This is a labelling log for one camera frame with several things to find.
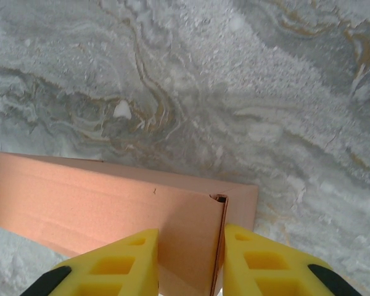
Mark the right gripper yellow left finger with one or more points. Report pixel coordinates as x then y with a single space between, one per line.
138 277

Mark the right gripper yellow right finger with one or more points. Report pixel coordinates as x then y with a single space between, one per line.
243 277

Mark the salmon orange paper box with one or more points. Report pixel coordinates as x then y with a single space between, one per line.
95 203

